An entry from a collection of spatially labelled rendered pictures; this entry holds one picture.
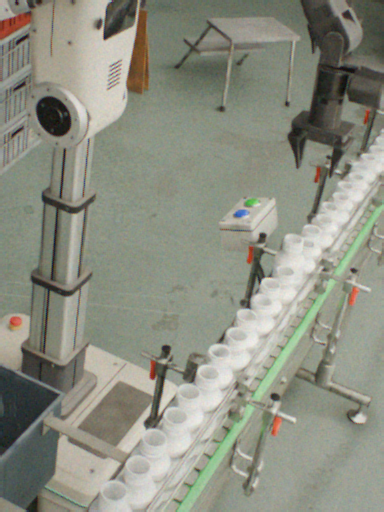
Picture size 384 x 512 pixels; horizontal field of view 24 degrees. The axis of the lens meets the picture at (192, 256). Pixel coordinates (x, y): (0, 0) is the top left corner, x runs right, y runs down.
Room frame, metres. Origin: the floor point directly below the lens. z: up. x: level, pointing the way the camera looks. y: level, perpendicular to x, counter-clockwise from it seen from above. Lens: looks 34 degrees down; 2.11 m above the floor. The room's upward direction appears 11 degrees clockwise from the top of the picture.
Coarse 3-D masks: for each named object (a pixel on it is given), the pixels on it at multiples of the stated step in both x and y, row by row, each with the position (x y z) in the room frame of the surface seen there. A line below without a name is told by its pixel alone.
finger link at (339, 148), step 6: (312, 132) 1.43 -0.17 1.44; (318, 132) 1.43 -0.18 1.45; (312, 138) 1.43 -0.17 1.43; (318, 138) 1.43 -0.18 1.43; (324, 138) 1.42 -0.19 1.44; (330, 138) 1.42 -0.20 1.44; (348, 138) 1.45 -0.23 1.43; (324, 144) 1.42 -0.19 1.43; (330, 144) 1.42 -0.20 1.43; (336, 144) 1.42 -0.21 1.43; (342, 144) 1.42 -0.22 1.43; (348, 144) 1.43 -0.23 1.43; (336, 150) 1.41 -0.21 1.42; (342, 150) 1.41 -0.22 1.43; (336, 156) 1.42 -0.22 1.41; (342, 156) 1.45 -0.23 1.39; (336, 162) 1.42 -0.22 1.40; (330, 168) 1.43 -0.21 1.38; (330, 174) 1.44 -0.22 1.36
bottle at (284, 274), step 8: (280, 272) 1.41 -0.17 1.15; (288, 272) 1.41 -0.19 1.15; (280, 280) 1.38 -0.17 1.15; (288, 280) 1.38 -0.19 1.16; (280, 288) 1.38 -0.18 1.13; (288, 288) 1.38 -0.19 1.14; (280, 296) 1.37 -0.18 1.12; (288, 296) 1.38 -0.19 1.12; (288, 304) 1.38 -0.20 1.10; (280, 312) 1.37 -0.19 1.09; (288, 312) 1.38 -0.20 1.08; (288, 320) 1.39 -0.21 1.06; (280, 328) 1.38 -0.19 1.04; (272, 344) 1.37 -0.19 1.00
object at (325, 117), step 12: (312, 96) 1.45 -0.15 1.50; (312, 108) 1.45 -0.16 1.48; (324, 108) 1.43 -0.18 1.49; (336, 108) 1.44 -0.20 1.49; (300, 120) 1.46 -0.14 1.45; (312, 120) 1.44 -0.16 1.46; (324, 120) 1.43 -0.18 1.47; (336, 120) 1.44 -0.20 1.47; (324, 132) 1.42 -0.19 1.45; (336, 132) 1.42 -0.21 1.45; (348, 132) 1.43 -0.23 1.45
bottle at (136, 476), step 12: (132, 456) 0.87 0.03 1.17; (132, 468) 0.87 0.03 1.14; (144, 468) 0.87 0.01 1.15; (120, 480) 0.85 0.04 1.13; (132, 480) 0.84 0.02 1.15; (144, 480) 0.84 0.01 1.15; (132, 492) 0.83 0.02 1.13; (144, 492) 0.84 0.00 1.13; (132, 504) 0.82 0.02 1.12; (144, 504) 0.83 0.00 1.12
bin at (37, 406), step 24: (0, 384) 1.23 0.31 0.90; (24, 384) 1.21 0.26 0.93; (0, 408) 1.23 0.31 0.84; (24, 408) 1.21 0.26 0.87; (48, 408) 1.14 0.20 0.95; (0, 432) 1.22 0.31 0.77; (24, 432) 1.21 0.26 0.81; (48, 432) 1.14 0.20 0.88; (72, 432) 1.11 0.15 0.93; (0, 456) 1.20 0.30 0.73; (24, 456) 1.07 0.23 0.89; (48, 456) 1.15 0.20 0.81; (120, 456) 1.08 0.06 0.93; (0, 480) 1.01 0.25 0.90; (24, 480) 1.08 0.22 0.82; (48, 480) 1.16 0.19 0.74; (0, 504) 0.93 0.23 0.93; (24, 504) 1.08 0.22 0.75
